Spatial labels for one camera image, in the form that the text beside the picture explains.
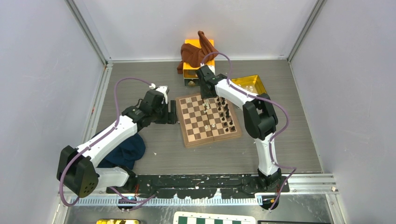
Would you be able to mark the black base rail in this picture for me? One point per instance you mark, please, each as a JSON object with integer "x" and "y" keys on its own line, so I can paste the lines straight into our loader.
{"x": 230, "y": 186}

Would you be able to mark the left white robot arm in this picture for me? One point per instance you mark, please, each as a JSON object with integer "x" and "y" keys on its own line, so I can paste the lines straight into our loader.
{"x": 78, "y": 168}

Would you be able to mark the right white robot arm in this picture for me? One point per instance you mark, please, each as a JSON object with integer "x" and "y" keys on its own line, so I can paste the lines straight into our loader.
{"x": 260, "y": 119}

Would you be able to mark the brown cloth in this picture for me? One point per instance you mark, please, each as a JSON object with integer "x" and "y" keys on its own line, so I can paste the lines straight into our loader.
{"x": 195, "y": 55}

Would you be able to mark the wooden chess board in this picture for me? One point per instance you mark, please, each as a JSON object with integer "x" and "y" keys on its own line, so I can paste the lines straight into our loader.
{"x": 194, "y": 113}

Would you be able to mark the green white chess mat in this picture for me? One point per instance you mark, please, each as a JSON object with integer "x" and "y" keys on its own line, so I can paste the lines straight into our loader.
{"x": 182, "y": 217}

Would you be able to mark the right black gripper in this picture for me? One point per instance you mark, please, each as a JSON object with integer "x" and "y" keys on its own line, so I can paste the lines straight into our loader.
{"x": 203, "y": 94}

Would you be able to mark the yellow metal tray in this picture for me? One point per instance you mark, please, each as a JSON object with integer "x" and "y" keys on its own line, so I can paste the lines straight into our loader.
{"x": 251, "y": 83}

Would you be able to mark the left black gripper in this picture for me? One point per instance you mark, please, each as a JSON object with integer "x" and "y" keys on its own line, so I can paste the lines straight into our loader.
{"x": 165, "y": 120}

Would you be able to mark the dark blue cloth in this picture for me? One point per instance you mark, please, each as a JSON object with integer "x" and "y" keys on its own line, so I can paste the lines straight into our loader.
{"x": 125, "y": 154}

